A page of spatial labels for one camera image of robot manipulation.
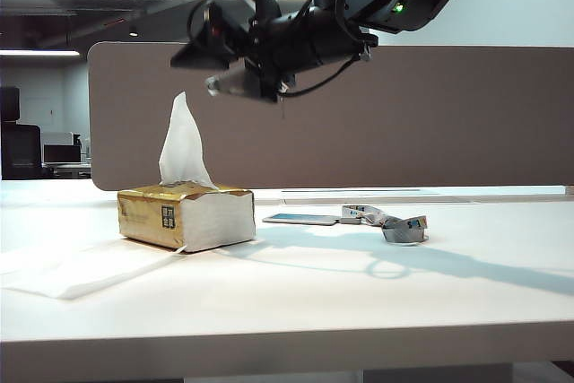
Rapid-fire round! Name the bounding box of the short ceiling light strip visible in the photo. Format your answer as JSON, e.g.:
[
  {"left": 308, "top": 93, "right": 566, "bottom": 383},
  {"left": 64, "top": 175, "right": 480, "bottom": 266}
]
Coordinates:
[{"left": 0, "top": 48, "right": 82, "bottom": 58}]

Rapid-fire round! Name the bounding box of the white tissue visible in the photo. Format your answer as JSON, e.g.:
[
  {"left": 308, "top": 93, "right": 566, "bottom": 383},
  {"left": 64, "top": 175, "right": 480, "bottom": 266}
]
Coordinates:
[
  {"left": 158, "top": 91, "right": 222, "bottom": 190},
  {"left": 0, "top": 239, "right": 190, "bottom": 301}
]

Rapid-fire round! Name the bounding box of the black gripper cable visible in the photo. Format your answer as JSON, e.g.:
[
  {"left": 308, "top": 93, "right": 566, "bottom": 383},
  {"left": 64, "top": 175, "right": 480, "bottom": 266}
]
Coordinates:
[{"left": 281, "top": 51, "right": 365, "bottom": 99}]

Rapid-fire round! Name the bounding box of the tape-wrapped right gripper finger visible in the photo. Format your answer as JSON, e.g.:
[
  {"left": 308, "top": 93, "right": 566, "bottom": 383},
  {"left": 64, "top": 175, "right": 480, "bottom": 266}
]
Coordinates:
[{"left": 204, "top": 68, "right": 263, "bottom": 100}]

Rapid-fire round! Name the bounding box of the grey printed lanyard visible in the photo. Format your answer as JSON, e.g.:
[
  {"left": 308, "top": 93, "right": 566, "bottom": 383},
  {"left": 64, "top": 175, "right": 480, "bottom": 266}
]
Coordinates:
[{"left": 338, "top": 204, "right": 430, "bottom": 246}]

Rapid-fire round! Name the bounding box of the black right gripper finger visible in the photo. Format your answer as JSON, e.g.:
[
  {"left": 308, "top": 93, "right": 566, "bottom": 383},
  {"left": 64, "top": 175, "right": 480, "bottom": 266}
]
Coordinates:
[{"left": 170, "top": 0, "right": 253, "bottom": 70}]

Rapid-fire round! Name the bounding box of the black office chair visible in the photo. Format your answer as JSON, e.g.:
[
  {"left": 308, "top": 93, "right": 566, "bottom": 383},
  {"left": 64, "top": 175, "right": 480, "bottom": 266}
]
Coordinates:
[{"left": 0, "top": 85, "right": 44, "bottom": 180}]

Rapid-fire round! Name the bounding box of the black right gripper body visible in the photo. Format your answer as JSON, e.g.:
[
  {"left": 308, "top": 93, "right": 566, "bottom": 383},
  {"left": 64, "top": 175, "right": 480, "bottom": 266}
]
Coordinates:
[{"left": 243, "top": 6, "right": 377, "bottom": 105}]

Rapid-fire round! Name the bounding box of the brown desk divider panel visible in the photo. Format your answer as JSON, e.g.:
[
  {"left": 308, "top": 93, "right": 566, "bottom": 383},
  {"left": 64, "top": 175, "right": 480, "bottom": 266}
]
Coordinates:
[{"left": 87, "top": 41, "right": 574, "bottom": 192}]

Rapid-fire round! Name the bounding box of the computer monitor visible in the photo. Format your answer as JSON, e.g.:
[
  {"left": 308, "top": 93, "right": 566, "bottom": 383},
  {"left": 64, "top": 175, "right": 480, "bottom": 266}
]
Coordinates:
[{"left": 41, "top": 131, "right": 84, "bottom": 167}]

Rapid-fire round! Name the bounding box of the gold tissue pack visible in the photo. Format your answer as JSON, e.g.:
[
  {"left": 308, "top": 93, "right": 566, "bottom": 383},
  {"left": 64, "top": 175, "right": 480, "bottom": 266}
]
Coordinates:
[{"left": 117, "top": 179, "right": 257, "bottom": 254}]

